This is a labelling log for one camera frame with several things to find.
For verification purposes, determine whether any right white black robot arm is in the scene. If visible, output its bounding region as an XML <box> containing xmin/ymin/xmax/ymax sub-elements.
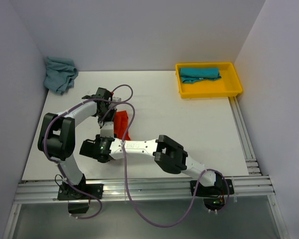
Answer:
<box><xmin>79</xmin><ymin>134</ymin><xmax>223</xmax><ymax>194</ymax></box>

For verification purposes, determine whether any grey-blue crumpled t shirt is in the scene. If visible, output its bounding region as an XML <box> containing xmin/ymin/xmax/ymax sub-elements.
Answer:
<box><xmin>43</xmin><ymin>57</ymin><xmax>78</xmax><ymax>95</ymax></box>

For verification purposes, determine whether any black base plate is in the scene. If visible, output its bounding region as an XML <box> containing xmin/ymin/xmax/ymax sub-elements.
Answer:
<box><xmin>196</xmin><ymin>178</ymin><xmax>235</xmax><ymax>197</ymax></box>
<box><xmin>57</xmin><ymin>183</ymin><xmax>104</xmax><ymax>201</ymax></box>

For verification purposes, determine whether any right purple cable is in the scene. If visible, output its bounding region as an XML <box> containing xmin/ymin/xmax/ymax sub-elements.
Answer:
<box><xmin>98</xmin><ymin>101</ymin><xmax>231</xmax><ymax>228</ymax></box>

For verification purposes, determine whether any yellow plastic tray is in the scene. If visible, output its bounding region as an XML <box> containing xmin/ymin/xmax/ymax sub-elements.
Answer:
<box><xmin>175</xmin><ymin>62</ymin><xmax>243</xmax><ymax>99</ymax></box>

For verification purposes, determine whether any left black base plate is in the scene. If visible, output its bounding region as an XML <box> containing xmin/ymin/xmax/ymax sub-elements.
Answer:
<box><xmin>57</xmin><ymin>183</ymin><xmax>104</xmax><ymax>201</ymax></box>

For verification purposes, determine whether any aluminium front rail frame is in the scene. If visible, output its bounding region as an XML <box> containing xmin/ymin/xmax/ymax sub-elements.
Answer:
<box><xmin>3</xmin><ymin>174</ymin><xmax>290</xmax><ymax>239</ymax></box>

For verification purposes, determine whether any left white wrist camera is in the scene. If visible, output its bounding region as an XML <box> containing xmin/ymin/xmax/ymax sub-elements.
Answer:
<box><xmin>112</xmin><ymin>97</ymin><xmax>122</xmax><ymax>103</ymax></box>

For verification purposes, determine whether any teal rolled t shirt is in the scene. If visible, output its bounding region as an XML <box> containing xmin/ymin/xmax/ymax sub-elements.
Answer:
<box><xmin>179</xmin><ymin>68</ymin><xmax>222</xmax><ymax>84</ymax></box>

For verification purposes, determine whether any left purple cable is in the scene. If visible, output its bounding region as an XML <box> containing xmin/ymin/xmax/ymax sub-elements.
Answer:
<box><xmin>43</xmin><ymin>84</ymin><xmax>134</xmax><ymax>220</ymax></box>

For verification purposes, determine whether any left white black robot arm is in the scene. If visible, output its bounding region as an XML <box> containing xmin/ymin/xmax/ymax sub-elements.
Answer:
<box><xmin>37</xmin><ymin>88</ymin><xmax>121</xmax><ymax>200</ymax></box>

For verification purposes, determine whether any orange t shirt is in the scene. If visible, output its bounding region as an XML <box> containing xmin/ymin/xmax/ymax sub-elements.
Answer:
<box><xmin>114</xmin><ymin>111</ymin><xmax>129</xmax><ymax>139</ymax></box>

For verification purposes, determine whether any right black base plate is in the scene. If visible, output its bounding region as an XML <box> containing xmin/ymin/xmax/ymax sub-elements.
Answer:
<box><xmin>196</xmin><ymin>178</ymin><xmax>235</xmax><ymax>197</ymax></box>

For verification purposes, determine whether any aluminium right side rail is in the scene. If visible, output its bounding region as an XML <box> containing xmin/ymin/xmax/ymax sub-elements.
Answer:
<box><xmin>228</xmin><ymin>96</ymin><xmax>261</xmax><ymax>176</ymax></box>

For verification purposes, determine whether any purple cable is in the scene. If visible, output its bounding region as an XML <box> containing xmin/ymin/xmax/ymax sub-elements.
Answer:
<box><xmin>98</xmin><ymin>101</ymin><xmax>231</xmax><ymax>228</ymax></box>
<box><xmin>43</xmin><ymin>84</ymin><xmax>134</xmax><ymax>220</ymax></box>

